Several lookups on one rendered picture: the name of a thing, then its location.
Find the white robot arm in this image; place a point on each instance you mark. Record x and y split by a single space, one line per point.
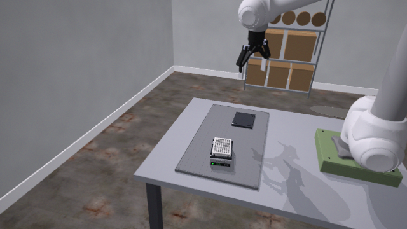
375 128

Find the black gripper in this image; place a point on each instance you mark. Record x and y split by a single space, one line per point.
256 40

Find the dark grey rectangular frame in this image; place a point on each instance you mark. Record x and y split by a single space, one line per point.
244 120

